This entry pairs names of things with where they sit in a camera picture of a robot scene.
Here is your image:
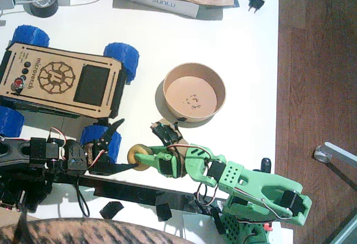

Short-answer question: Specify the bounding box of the wooden rover body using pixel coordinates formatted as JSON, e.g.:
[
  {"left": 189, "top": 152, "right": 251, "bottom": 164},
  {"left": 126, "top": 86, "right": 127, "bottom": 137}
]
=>
[{"left": 0, "top": 42, "right": 126, "bottom": 119}]

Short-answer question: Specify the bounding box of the brown paper bowl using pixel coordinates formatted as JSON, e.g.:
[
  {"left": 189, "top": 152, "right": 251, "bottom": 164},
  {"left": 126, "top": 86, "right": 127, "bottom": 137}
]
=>
[{"left": 162, "top": 62, "right": 226, "bottom": 124}]

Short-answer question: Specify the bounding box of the grey metal bar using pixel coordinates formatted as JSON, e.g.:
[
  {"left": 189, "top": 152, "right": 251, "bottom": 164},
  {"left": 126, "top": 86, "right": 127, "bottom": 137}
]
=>
[{"left": 325, "top": 214, "right": 357, "bottom": 244}]

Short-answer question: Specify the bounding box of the white printed cardboard box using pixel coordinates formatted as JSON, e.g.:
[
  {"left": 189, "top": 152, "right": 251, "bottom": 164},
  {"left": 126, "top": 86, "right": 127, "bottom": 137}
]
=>
[{"left": 129, "top": 0, "right": 200, "bottom": 19}]

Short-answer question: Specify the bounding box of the long black strip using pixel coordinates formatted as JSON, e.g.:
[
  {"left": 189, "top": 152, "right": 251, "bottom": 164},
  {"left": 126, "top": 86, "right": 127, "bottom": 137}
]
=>
[{"left": 51, "top": 175, "right": 217, "bottom": 214}]

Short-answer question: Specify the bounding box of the black camera with cardboard mount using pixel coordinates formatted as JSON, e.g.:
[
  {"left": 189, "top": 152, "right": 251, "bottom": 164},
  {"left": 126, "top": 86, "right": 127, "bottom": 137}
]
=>
[{"left": 149, "top": 119, "right": 190, "bottom": 158}]

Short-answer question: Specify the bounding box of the black clamp handle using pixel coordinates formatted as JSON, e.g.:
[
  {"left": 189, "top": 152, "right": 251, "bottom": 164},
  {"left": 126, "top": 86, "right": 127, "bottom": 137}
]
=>
[{"left": 260, "top": 157, "right": 272, "bottom": 173}]

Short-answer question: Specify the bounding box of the black camera cable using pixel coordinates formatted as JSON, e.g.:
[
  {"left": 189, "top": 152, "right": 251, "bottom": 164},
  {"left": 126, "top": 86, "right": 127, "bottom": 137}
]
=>
[{"left": 74, "top": 175, "right": 91, "bottom": 218}]

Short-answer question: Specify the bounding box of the grey metal chair leg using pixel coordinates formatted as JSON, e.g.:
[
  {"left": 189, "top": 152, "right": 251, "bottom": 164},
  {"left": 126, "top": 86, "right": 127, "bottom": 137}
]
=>
[{"left": 313, "top": 141, "right": 357, "bottom": 192}]

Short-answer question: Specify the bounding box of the flat black tape piece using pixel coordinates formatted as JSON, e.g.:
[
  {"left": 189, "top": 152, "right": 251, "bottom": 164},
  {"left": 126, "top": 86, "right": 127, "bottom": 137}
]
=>
[{"left": 99, "top": 200, "right": 125, "bottom": 220}]

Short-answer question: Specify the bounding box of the brown striped fabric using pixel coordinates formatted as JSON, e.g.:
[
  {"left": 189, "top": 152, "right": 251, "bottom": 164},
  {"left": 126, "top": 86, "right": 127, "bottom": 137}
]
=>
[{"left": 0, "top": 217, "right": 196, "bottom": 244}]

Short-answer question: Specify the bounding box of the blue rover wheel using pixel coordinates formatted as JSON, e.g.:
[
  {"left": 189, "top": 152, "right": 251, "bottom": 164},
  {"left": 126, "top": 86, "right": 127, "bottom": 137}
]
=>
[
  {"left": 0, "top": 106, "right": 26, "bottom": 138},
  {"left": 80, "top": 124, "right": 123, "bottom": 165},
  {"left": 103, "top": 42, "right": 140, "bottom": 84},
  {"left": 12, "top": 25, "right": 51, "bottom": 47}
]

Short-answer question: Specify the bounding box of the brown cork pad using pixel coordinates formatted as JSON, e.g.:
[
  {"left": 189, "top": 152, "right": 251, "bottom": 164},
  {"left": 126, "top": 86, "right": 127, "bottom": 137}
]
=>
[{"left": 85, "top": 142, "right": 95, "bottom": 168}]

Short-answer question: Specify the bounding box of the yellow lemon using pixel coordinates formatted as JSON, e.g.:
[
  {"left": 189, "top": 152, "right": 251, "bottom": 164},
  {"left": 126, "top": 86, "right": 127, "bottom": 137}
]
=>
[{"left": 127, "top": 143, "right": 153, "bottom": 171}]

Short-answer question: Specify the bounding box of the black clamp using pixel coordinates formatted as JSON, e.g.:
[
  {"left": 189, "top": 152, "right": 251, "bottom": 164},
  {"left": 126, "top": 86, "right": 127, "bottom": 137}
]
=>
[
  {"left": 195, "top": 198, "right": 213, "bottom": 216},
  {"left": 211, "top": 207, "right": 225, "bottom": 235}
]

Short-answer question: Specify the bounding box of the black tape roll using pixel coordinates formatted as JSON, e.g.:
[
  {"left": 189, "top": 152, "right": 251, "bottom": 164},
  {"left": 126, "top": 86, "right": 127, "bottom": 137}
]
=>
[{"left": 27, "top": 0, "right": 59, "bottom": 18}]

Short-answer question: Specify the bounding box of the white paper with outline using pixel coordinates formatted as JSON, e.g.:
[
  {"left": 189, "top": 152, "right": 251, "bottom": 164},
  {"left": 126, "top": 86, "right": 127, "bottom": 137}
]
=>
[{"left": 23, "top": 115, "right": 67, "bottom": 140}]

